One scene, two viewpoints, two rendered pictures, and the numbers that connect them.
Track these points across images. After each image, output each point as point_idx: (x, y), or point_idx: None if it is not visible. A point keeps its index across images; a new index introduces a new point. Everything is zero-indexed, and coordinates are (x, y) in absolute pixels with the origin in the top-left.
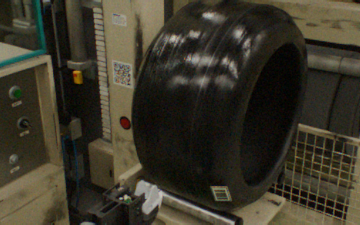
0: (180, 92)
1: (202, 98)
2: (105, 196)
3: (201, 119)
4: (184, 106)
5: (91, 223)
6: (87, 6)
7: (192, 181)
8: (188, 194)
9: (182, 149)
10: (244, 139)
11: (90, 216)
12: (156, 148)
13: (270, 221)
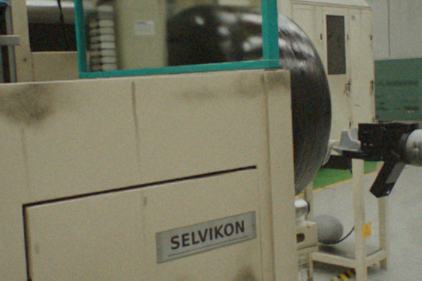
0: (298, 59)
1: (315, 59)
2: (380, 123)
3: (322, 75)
4: (307, 69)
5: (417, 129)
6: (10, 44)
7: (319, 145)
8: (300, 174)
9: (316, 111)
10: None
11: (409, 126)
12: (294, 123)
13: None
